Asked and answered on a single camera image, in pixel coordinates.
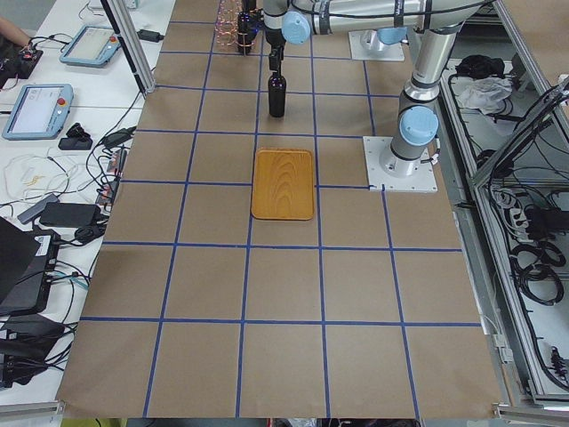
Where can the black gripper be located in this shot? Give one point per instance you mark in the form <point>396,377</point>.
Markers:
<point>276,37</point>

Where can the dark wine bottle carried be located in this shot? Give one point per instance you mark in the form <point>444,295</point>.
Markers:
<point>276,94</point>

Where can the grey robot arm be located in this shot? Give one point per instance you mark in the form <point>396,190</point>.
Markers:
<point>380,39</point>
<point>295,22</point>

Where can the dark wine bottle in basket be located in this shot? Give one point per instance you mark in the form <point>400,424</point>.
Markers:
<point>248,25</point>

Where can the wooden serving tray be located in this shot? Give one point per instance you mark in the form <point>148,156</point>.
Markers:
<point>283,185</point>

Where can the black power adapter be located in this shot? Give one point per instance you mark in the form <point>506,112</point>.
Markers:
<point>150,35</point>

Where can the blue teach pendant far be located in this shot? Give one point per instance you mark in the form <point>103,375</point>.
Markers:
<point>93,47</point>

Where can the blue teach pendant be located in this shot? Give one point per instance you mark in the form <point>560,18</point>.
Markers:
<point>39,112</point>
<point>93,47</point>

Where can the white cloth bundle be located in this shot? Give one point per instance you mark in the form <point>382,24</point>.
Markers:
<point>488,95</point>

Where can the blue teach pendant near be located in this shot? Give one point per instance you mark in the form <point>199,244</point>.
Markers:
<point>39,112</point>

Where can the black laptop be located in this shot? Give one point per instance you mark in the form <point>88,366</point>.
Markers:
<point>27,258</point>

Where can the copper wire bottle basket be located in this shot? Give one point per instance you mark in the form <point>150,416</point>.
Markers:
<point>226,26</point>

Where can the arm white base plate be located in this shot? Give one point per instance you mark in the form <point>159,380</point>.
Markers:
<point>358,52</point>
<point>387,172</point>

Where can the aluminium frame post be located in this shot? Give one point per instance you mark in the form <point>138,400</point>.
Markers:
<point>121,22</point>

